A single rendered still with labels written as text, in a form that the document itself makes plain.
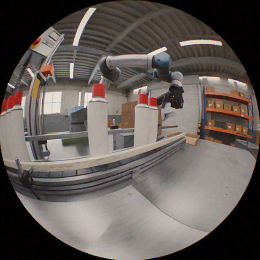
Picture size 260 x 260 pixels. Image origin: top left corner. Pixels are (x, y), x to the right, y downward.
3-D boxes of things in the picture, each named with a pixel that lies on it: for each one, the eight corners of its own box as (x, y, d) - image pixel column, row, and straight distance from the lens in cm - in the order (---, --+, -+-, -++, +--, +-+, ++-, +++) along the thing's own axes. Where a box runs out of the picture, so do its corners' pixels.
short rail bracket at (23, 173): (39, 206, 26) (9, 160, 20) (40, 198, 27) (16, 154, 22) (48, 208, 24) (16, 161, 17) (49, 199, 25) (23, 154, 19)
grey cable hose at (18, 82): (9, 108, 48) (23, 63, 56) (13, 108, 51) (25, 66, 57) (13, 106, 46) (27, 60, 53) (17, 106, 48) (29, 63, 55)
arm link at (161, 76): (155, 61, 53) (173, 66, 52) (155, 71, 62) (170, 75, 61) (151, 71, 49) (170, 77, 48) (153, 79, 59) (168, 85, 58)
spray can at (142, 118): (139, 155, 26) (142, 91, 24) (130, 149, 30) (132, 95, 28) (149, 151, 30) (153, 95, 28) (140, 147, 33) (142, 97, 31)
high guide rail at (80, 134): (1, 142, 51) (0, 139, 51) (2, 142, 52) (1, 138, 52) (177, 127, 66) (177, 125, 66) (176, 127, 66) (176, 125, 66)
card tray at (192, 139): (194, 145, 66) (196, 140, 65) (166, 138, 74) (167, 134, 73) (199, 139, 95) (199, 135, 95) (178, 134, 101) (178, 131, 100)
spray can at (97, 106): (93, 168, 21) (90, 80, 19) (90, 158, 25) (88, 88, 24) (112, 163, 22) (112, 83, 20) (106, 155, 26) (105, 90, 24)
